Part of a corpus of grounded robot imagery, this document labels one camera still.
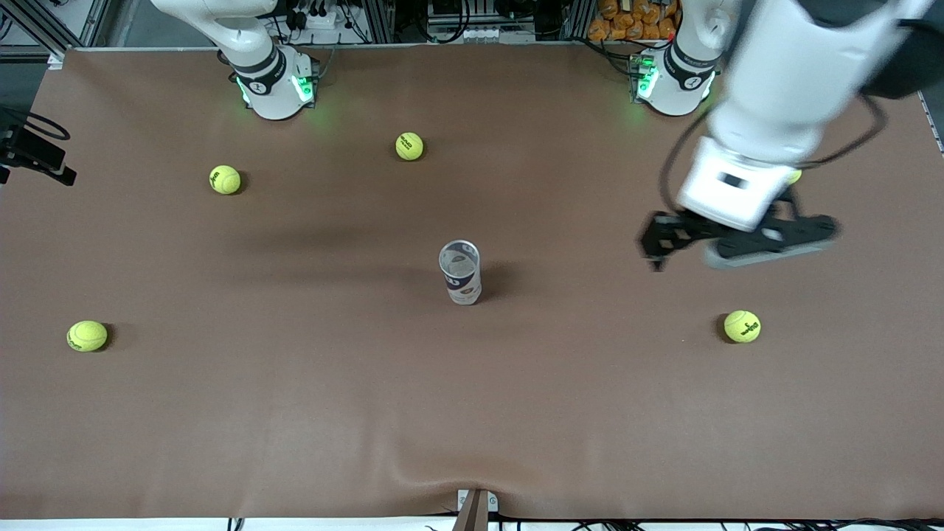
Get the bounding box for clear tennis ball can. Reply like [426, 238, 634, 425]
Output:
[438, 240, 483, 306]

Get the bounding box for orange netted bags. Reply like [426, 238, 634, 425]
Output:
[588, 0, 679, 42]

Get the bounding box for brown table mat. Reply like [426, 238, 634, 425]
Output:
[0, 42, 944, 521]

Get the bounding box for white terminal strip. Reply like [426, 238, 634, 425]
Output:
[426, 26, 536, 44]

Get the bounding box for white power strip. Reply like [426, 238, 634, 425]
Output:
[291, 0, 341, 32]

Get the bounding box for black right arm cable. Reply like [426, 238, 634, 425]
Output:
[0, 107, 71, 141]

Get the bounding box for aluminium cage frame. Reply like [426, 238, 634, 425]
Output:
[0, 0, 111, 69]

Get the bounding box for metal camera bracket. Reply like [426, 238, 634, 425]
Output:
[456, 488, 499, 531]

